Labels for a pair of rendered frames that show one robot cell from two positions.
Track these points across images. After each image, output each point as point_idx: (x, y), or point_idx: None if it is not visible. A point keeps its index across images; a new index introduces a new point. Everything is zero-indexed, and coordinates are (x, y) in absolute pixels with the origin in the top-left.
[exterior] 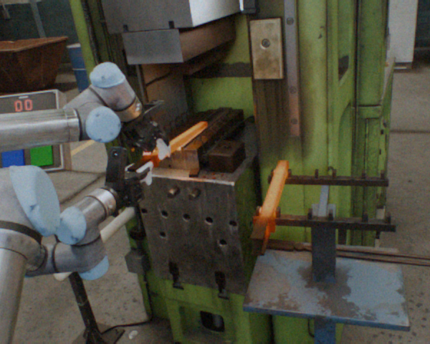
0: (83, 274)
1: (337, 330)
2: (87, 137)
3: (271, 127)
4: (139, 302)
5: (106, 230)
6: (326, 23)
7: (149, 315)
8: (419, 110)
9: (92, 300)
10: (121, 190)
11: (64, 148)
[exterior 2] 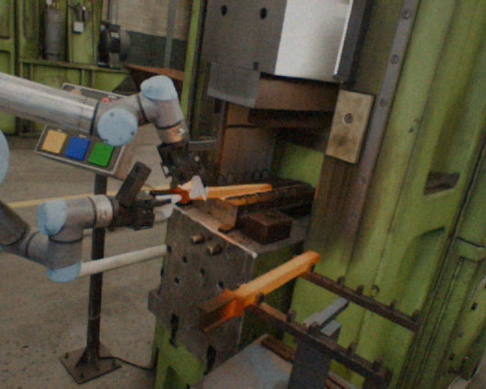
0: (47, 270)
1: None
2: (97, 133)
3: (327, 215)
4: (152, 346)
5: (134, 254)
6: (422, 117)
7: (152, 364)
8: None
9: (113, 322)
10: (128, 208)
11: (124, 156)
